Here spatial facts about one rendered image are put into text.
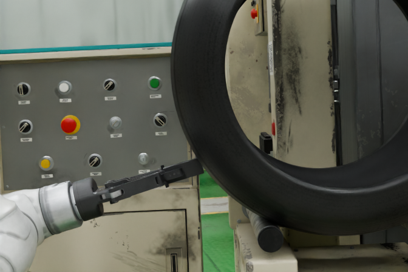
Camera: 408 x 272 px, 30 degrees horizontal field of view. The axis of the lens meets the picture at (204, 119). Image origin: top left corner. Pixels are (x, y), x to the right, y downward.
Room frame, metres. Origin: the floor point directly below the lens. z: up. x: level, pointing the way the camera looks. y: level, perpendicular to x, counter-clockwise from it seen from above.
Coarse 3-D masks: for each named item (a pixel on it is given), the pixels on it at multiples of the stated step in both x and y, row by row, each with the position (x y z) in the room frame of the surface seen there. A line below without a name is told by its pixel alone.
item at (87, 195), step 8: (80, 184) 1.37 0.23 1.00; (88, 184) 1.37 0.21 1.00; (96, 184) 1.41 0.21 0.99; (120, 184) 1.37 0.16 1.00; (80, 192) 1.36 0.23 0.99; (88, 192) 1.36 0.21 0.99; (96, 192) 1.36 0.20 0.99; (104, 192) 1.35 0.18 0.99; (80, 200) 1.35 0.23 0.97; (88, 200) 1.35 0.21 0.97; (96, 200) 1.35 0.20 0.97; (104, 200) 1.35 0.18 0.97; (80, 208) 1.35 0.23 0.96; (88, 208) 1.35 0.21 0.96; (96, 208) 1.36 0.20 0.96; (88, 216) 1.36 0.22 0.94; (96, 216) 1.37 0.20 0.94
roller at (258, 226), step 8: (248, 216) 1.54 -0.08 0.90; (256, 216) 1.42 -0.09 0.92; (256, 224) 1.37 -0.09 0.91; (264, 224) 1.32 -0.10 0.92; (272, 224) 1.32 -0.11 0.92; (256, 232) 1.33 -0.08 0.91; (264, 232) 1.29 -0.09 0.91; (272, 232) 1.29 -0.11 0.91; (280, 232) 1.29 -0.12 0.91; (264, 240) 1.29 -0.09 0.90; (272, 240) 1.29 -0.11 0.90; (280, 240) 1.29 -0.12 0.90; (264, 248) 1.29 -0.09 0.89; (272, 248) 1.29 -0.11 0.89
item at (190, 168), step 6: (186, 162) 1.38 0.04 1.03; (192, 162) 1.38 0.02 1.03; (198, 162) 1.38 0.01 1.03; (168, 168) 1.38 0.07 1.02; (174, 168) 1.38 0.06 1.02; (186, 168) 1.38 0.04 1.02; (192, 168) 1.38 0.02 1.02; (198, 168) 1.38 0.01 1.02; (186, 174) 1.38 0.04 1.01; (192, 174) 1.38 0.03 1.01; (198, 174) 1.38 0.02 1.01; (168, 180) 1.38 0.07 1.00; (174, 180) 1.38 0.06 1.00
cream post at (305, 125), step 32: (288, 0) 1.66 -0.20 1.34; (320, 0) 1.66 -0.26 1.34; (288, 32) 1.66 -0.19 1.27; (320, 32) 1.66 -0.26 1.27; (288, 64) 1.66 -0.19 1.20; (320, 64) 1.66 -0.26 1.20; (288, 96) 1.66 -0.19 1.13; (320, 96) 1.66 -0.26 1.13; (288, 128) 1.66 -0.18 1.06; (320, 128) 1.66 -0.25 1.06; (288, 160) 1.66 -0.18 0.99; (320, 160) 1.66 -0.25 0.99
